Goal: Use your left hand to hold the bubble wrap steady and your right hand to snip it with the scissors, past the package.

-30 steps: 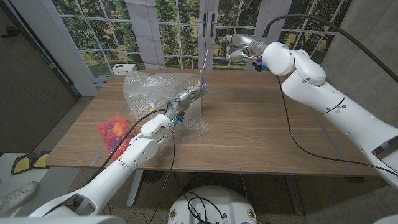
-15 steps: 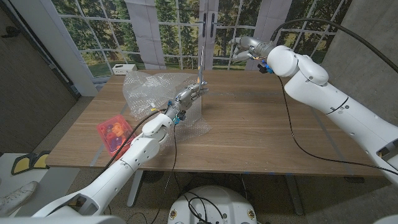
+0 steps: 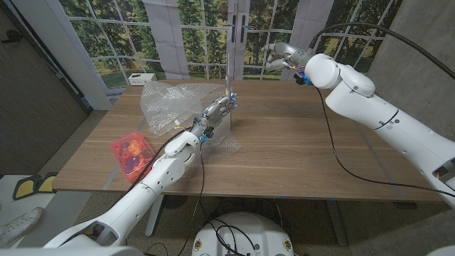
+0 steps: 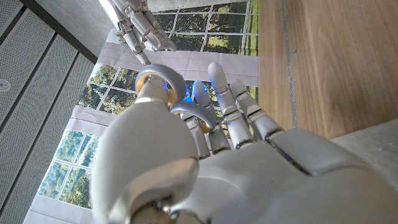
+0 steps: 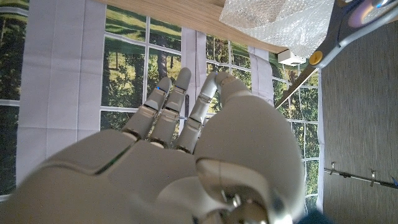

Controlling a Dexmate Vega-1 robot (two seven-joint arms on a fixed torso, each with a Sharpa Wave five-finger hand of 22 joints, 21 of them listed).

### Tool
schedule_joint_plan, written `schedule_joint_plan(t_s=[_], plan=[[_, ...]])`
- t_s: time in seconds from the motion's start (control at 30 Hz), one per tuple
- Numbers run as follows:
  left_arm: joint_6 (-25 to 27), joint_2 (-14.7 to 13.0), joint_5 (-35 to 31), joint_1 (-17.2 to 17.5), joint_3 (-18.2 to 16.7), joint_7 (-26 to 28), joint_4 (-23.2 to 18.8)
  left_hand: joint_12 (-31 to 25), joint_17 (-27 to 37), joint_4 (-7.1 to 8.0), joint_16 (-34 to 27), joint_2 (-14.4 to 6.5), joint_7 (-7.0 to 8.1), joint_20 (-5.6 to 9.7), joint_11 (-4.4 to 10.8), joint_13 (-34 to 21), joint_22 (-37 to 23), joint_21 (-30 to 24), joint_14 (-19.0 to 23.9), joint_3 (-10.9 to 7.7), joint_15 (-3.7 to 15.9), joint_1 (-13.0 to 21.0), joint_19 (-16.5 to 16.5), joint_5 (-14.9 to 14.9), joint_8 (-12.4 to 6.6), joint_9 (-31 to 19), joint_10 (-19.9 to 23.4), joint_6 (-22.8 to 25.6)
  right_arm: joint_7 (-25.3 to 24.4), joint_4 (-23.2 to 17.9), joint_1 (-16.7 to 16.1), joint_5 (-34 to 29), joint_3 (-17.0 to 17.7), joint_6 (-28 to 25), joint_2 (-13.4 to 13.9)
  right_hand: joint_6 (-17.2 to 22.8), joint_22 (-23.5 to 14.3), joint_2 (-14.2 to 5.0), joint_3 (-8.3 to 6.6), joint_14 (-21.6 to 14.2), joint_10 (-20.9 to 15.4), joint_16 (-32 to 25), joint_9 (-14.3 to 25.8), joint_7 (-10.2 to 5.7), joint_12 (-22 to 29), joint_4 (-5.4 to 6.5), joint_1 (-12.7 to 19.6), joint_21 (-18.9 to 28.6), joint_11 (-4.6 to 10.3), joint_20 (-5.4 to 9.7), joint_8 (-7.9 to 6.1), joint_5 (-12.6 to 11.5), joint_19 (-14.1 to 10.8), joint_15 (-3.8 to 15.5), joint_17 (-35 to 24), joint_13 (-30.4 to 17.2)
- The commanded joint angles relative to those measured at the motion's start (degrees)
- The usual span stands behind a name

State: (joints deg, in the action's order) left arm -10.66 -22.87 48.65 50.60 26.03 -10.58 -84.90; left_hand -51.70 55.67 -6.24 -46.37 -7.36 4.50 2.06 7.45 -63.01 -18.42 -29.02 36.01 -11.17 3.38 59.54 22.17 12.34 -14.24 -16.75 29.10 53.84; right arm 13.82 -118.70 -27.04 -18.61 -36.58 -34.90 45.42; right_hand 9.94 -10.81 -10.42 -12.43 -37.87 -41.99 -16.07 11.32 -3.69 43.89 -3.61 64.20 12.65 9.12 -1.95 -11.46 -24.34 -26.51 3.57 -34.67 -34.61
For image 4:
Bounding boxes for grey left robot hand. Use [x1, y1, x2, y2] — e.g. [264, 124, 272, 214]
[90, 62, 398, 224]

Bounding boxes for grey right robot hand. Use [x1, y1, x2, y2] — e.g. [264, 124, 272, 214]
[98, 0, 177, 66]

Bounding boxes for scissors with orange grey handles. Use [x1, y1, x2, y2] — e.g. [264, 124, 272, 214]
[135, 63, 218, 134]

